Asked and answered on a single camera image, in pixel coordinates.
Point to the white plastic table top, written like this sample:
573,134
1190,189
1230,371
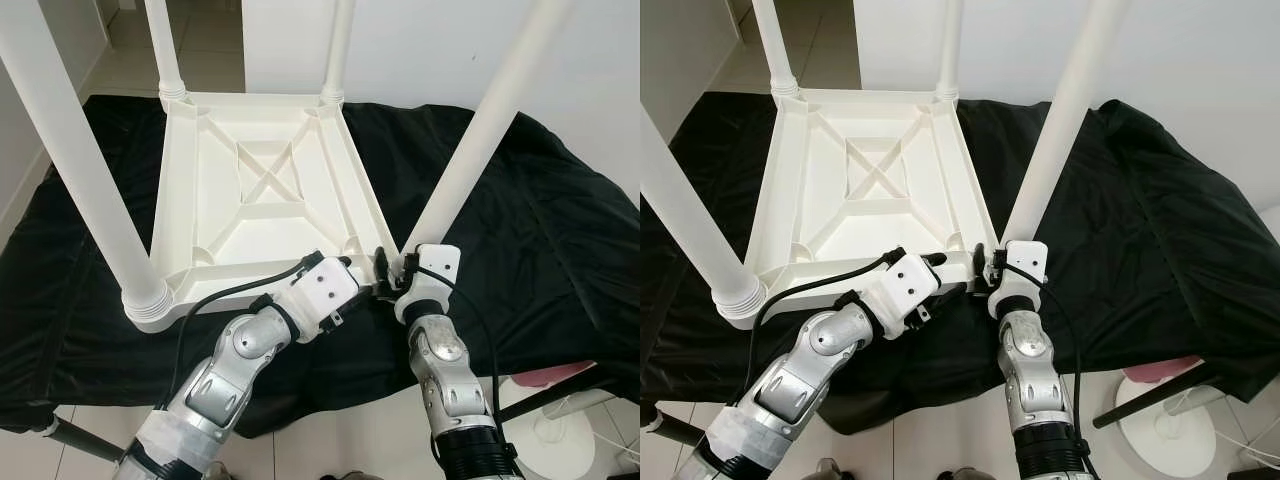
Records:
800,200
190,200

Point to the white plastic table leg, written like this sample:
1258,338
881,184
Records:
163,45
1065,110
690,220
338,45
70,150
772,45
950,45
480,120

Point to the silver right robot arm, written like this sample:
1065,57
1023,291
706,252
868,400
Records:
1035,380
450,380

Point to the black cloth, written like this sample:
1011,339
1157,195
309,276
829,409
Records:
1180,250
560,250

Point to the grey robot right foot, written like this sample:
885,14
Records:
965,475
352,476

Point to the grey robot foot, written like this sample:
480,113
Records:
352,476
965,475
830,470

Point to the pink plastic seat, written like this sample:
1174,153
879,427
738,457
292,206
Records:
1165,370
555,374

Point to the grey robot left foot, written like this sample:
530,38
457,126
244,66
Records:
830,470

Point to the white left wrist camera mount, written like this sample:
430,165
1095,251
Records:
322,285
903,288

